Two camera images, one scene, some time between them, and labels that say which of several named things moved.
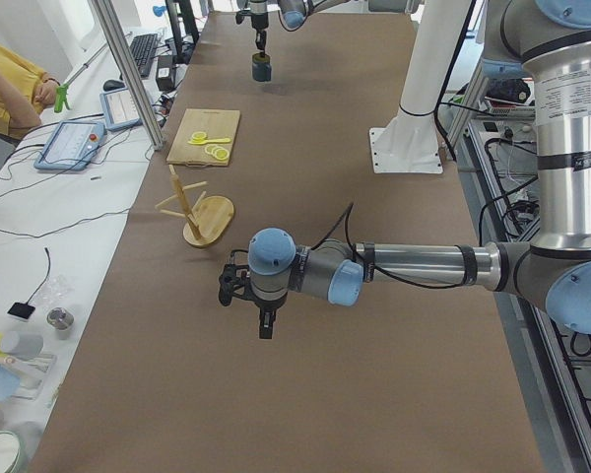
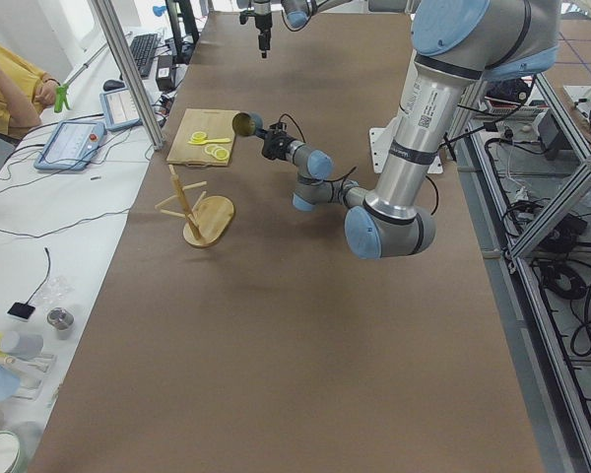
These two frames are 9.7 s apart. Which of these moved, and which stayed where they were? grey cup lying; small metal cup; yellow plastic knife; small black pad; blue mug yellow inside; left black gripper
Moved: left black gripper; blue mug yellow inside
Stayed: grey cup lying; small black pad; small metal cup; yellow plastic knife
